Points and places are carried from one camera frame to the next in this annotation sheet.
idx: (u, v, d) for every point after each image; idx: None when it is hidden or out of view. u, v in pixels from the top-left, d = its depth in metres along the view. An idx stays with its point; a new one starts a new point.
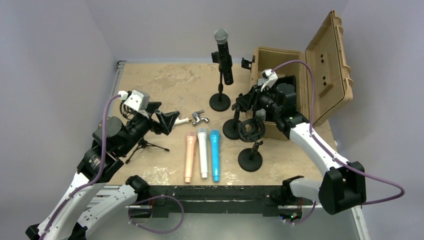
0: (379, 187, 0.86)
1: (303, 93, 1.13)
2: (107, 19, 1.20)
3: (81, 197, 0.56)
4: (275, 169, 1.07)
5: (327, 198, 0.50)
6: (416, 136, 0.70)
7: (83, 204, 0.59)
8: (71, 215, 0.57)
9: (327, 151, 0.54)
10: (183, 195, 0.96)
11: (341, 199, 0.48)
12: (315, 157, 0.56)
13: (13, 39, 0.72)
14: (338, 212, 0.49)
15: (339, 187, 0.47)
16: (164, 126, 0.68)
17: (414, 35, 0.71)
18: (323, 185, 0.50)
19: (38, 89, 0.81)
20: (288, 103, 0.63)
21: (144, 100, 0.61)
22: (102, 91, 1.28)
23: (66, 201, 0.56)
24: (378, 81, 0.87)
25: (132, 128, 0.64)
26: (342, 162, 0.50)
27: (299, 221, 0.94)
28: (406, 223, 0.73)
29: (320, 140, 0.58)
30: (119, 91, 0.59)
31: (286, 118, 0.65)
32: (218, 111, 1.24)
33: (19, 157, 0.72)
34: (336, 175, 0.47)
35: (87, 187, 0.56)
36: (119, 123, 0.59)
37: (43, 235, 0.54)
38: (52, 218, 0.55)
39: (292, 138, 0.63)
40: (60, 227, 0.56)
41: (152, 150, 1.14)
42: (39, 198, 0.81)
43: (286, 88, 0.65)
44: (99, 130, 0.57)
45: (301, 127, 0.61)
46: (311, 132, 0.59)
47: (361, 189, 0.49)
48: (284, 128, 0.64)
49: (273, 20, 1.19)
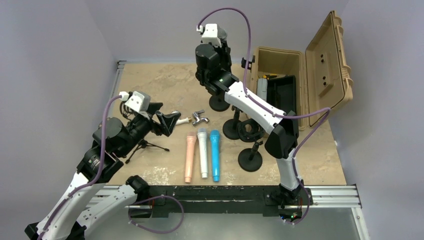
0: (380, 187, 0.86)
1: (302, 92, 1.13)
2: (108, 19, 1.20)
3: (81, 197, 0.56)
4: (275, 169, 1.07)
5: (275, 150, 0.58)
6: (415, 137, 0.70)
7: (81, 205, 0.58)
8: (70, 215, 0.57)
9: (265, 109, 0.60)
10: (183, 195, 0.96)
11: (285, 144, 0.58)
12: (258, 117, 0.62)
13: (13, 39, 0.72)
14: (283, 156, 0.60)
15: (283, 138, 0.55)
16: (164, 128, 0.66)
17: (413, 36, 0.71)
18: (269, 141, 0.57)
19: (38, 89, 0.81)
20: (212, 65, 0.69)
21: (144, 101, 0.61)
22: (102, 91, 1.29)
23: (66, 200, 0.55)
24: (378, 81, 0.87)
25: (132, 130, 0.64)
26: (280, 115, 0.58)
27: (298, 221, 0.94)
28: (406, 223, 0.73)
29: (255, 97, 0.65)
30: (120, 93, 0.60)
31: (217, 81, 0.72)
32: (217, 110, 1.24)
33: (18, 158, 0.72)
34: (279, 129, 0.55)
35: (86, 187, 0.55)
36: (119, 124, 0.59)
37: (41, 234, 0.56)
38: (51, 218, 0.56)
39: (230, 101, 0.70)
40: (59, 226, 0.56)
41: (152, 150, 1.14)
42: (39, 197, 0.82)
43: (204, 50, 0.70)
44: (99, 130, 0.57)
45: (235, 89, 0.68)
46: (246, 93, 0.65)
47: (296, 130, 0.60)
48: (217, 91, 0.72)
49: (272, 21, 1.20)
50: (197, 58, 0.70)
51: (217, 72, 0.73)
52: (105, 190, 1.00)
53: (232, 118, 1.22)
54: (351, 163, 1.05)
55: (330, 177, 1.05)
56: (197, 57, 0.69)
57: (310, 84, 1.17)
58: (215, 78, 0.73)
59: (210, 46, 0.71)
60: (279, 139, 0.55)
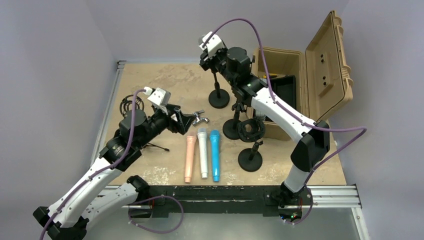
0: (380, 187, 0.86)
1: (302, 92, 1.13)
2: (108, 19, 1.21)
3: (100, 180, 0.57)
4: (275, 169, 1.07)
5: (302, 159, 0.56)
6: (415, 137, 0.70)
7: (96, 190, 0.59)
8: (86, 198, 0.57)
9: (295, 117, 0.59)
10: (183, 195, 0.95)
11: (313, 156, 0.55)
12: (285, 125, 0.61)
13: (12, 39, 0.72)
14: (311, 167, 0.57)
15: (311, 148, 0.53)
16: (180, 124, 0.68)
17: (413, 36, 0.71)
18: (297, 151, 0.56)
19: (38, 89, 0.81)
20: (242, 69, 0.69)
21: (165, 97, 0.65)
22: (102, 91, 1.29)
23: (86, 182, 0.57)
24: (378, 81, 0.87)
25: (152, 123, 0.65)
26: (310, 125, 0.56)
27: (299, 221, 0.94)
28: (406, 223, 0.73)
29: (284, 104, 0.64)
30: (145, 87, 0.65)
31: (245, 86, 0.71)
32: (218, 108, 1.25)
33: (19, 158, 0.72)
34: (308, 139, 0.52)
35: (107, 170, 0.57)
36: (143, 115, 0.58)
37: (54, 215, 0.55)
38: (67, 199, 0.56)
39: (256, 106, 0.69)
40: (74, 208, 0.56)
41: (152, 149, 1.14)
42: (40, 197, 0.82)
43: (237, 54, 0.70)
44: (126, 120, 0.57)
45: (262, 95, 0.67)
46: (274, 100, 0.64)
47: (327, 143, 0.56)
48: (244, 96, 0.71)
49: (273, 21, 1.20)
50: (228, 61, 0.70)
51: (247, 77, 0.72)
52: (105, 190, 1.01)
53: (232, 118, 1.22)
54: (350, 163, 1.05)
55: (330, 177, 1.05)
56: (228, 60, 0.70)
57: (310, 84, 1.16)
58: (243, 82, 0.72)
59: (244, 51, 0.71)
60: (307, 149, 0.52)
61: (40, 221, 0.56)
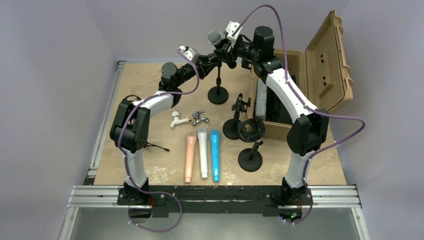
0: (381, 188, 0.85)
1: (303, 92, 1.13)
2: (108, 20, 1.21)
3: (166, 97, 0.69)
4: (275, 169, 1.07)
5: (295, 143, 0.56)
6: (415, 138, 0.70)
7: (158, 107, 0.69)
8: (156, 107, 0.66)
9: (299, 99, 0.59)
10: (183, 195, 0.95)
11: (307, 141, 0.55)
12: (290, 107, 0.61)
13: (13, 41, 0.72)
14: (303, 151, 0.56)
15: (306, 130, 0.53)
16: (202, 71, 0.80)
17: (413, 37, 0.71)
18: (293, 131, 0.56)
19: (38, 90, 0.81)
20: (266, 46, 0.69)
21: (195, 57, 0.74)
22: (102, 91, 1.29)
23: (157, 95, 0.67)
24: (378, 82, 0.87)
25: (184, 71, 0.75)
26: (312, 109, 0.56)
27: (299, 221, 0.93)
28: (405, 224, 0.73)
29: (294, 86, 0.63)
30: (180, 47, 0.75)
31: (264, 62, 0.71)
32: (218, 104, 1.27)
33: (19, 159, 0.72)
34: (304, 120, 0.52)
35: (169, 95, 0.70)
36: (174, 65, 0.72)
37: (140, 103, 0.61)
38: (148, 98, 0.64)
39: (269, 84, 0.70)
40: (151, 106, 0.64)
41: (152, 149, 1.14)
42: (40, 197, 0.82)
43: (264, 31, 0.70)
44: (164, 73, 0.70)
45: (278, 74, 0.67)
46: (286, 80, 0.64)
47: (323, 132, 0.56)
48: (262, 72, 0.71)
49: (272, 21, 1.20)
50: (254, 36, 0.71)
51: (269, 55, 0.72)
52: (104, 189, 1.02)
53: (232, 117, 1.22)
54: (351, 163, 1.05)
55: (330, 177, 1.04)
56: (255, 36, 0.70)
57: (310, 84, 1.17)
58: (263, 60, 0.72)
59: (271, 29, 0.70)
60: (301, 129, 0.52)
61: (121, 112, 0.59)
